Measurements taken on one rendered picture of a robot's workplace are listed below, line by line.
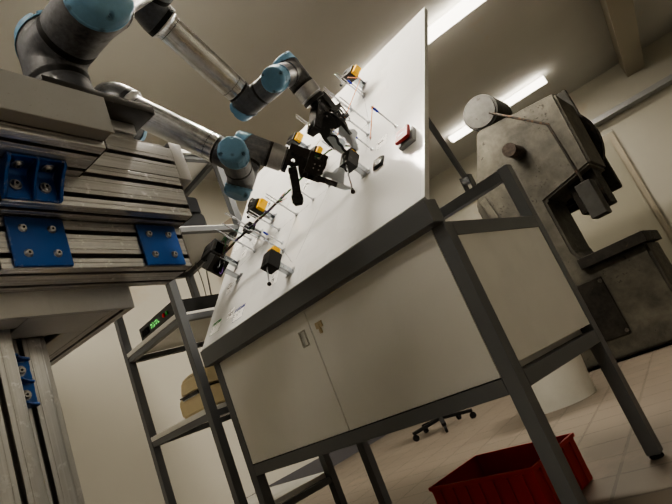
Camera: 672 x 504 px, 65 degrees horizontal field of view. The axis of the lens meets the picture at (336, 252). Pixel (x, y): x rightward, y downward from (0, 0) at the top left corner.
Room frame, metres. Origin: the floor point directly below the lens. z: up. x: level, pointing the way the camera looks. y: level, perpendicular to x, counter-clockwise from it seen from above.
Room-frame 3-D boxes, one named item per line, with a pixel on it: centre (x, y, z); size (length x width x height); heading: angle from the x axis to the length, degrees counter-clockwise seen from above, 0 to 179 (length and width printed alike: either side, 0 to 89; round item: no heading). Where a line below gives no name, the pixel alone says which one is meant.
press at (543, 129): (4.12, -1.88, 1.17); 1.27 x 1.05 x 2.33; 61
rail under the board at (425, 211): (1.65, 0.18, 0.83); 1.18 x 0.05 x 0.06; 49
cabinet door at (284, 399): (1.85, 0.37, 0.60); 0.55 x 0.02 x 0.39; 49
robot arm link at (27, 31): (0.87, 0.37, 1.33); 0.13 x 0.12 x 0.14; 60
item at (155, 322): (2.34, 0.74, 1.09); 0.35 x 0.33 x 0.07; 49
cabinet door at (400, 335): (1.49, -0.04, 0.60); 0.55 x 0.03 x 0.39; 49
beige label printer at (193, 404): (2.31, 0.70, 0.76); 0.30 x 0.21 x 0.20; 142
